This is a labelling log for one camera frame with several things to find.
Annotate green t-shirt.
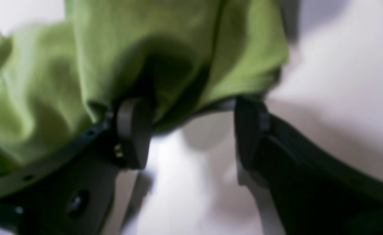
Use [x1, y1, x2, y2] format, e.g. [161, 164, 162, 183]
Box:
[0, 0, 288, 176]

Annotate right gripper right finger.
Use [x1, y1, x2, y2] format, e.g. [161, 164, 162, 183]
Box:
[234, 97, 383, 235]

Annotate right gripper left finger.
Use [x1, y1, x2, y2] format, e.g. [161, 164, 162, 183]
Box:
[0, 98, 153, 235]

